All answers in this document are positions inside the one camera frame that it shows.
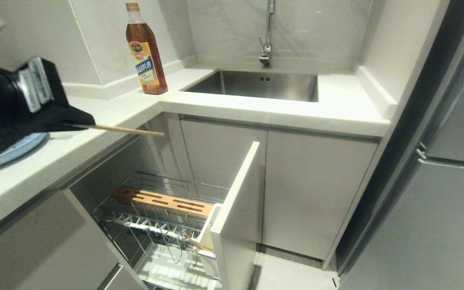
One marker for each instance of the grey lower cabinet drawer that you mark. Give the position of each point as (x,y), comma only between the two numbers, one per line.
(46,245)

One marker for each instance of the chrome faucet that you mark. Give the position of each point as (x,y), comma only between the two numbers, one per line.
(267,36)

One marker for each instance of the white cabinet door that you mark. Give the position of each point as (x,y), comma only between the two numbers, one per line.
(316,193)
(220,157)

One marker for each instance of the wooden slotted knife holder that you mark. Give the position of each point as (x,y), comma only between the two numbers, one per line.
(163,201)

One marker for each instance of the brown oil bottle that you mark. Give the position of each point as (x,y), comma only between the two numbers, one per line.
(146,56)

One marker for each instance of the pale blue round plate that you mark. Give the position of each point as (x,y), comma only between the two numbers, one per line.
(10,155)

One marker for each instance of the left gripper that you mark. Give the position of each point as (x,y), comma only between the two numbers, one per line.
(18,129)

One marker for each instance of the stainless steel sink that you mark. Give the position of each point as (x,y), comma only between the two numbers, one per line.
(256,85)

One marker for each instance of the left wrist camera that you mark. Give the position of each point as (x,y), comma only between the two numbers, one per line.
(36,84)

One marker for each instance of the white utensil holder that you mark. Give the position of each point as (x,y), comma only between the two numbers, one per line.
(210,241)

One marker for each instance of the white pull-out drawer front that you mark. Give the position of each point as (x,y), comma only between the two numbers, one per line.
(236,217)

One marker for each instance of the white drip tray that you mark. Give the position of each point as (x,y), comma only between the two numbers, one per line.
(171,272)

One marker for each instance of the wooden chopstick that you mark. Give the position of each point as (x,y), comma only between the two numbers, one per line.
(195,243)
(127,129)

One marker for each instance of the grey refrigerator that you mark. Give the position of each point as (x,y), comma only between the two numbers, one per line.
(429,169)

